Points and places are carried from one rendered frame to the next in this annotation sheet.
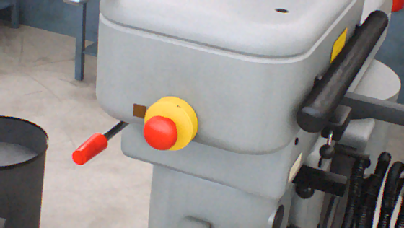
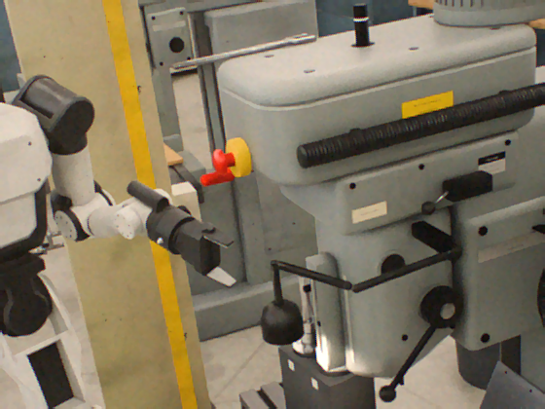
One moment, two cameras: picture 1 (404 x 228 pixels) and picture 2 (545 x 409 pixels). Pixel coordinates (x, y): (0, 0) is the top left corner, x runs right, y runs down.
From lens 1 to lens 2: 0.96 m
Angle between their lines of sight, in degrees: 45
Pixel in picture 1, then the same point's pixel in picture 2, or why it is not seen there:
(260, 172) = (329, 209)
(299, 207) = (464, 273)
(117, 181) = not seen: outside the picture
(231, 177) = (319, 213)
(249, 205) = (352, 245)
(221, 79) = (251, 123)
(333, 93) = (342, 140)
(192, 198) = (326, 236)
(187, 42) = (238, 95)
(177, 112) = (233, 147)
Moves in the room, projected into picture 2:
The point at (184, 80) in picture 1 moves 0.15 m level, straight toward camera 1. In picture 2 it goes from (241, 125) to (164, 155)
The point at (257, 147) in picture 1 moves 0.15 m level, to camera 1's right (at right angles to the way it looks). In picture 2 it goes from (276, 178) to (353, 198)
